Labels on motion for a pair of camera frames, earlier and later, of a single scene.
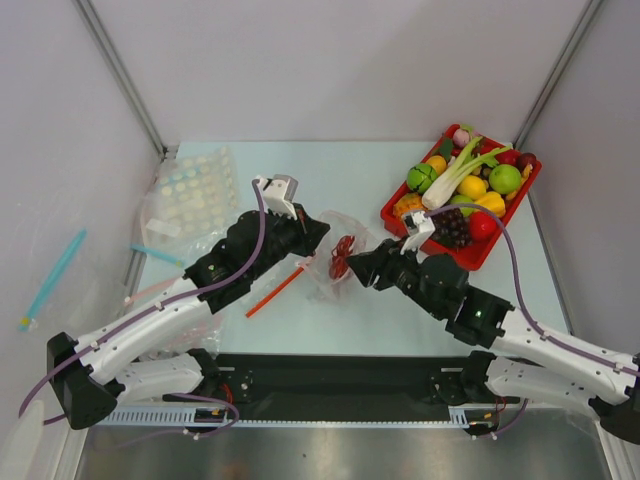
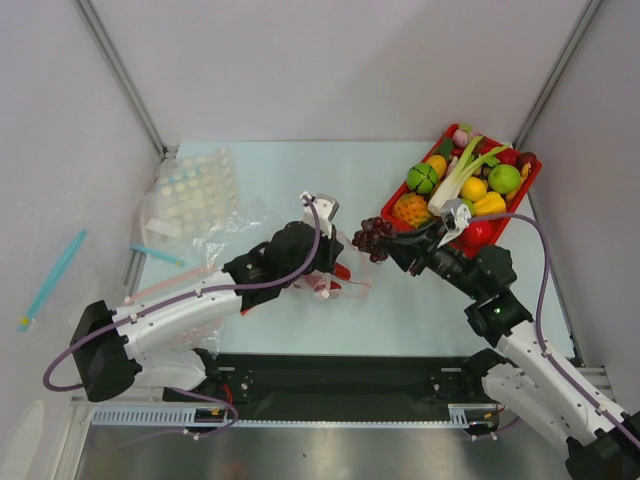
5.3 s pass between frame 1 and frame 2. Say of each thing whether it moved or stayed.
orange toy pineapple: stayed
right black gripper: moved
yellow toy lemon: stayed
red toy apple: stayed
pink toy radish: stayed
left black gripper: moved
